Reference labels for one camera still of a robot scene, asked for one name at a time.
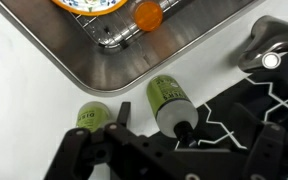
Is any stainless steel sink basin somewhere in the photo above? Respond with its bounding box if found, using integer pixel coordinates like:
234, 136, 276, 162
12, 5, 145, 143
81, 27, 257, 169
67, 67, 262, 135
0, 0, 263, 96

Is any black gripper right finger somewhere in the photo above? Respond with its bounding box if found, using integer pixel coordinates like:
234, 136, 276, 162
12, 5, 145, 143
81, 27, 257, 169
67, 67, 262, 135
232, 103, 288, 180

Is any colourful patterned plate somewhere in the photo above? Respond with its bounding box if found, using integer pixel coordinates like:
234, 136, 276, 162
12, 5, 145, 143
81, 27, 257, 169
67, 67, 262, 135
51, 0, 128, 16

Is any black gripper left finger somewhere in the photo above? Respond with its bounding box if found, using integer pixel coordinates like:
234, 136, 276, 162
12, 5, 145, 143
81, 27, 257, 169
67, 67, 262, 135
43, 101, 132, 180

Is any brushed steel gooseneck faucet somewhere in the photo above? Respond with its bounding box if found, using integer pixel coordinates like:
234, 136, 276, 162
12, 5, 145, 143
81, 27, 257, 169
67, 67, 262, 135
238, 15, 288, 73

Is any orange plastic cup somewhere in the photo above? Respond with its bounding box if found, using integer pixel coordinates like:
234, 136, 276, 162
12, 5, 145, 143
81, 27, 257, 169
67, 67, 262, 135
133, 1, 163, 32

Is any wire sink rack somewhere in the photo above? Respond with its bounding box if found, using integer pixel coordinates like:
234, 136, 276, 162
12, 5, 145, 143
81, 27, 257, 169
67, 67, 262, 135
72, 0, 188, 49

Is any short green soap bottle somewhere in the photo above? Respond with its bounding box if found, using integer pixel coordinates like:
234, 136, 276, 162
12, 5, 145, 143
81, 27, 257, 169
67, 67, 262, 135
76, 101, 110, 132

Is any tall green pump soap bottle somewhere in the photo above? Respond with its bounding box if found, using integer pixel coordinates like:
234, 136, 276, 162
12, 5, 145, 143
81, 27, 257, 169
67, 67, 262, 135
146, 75, 199, 147

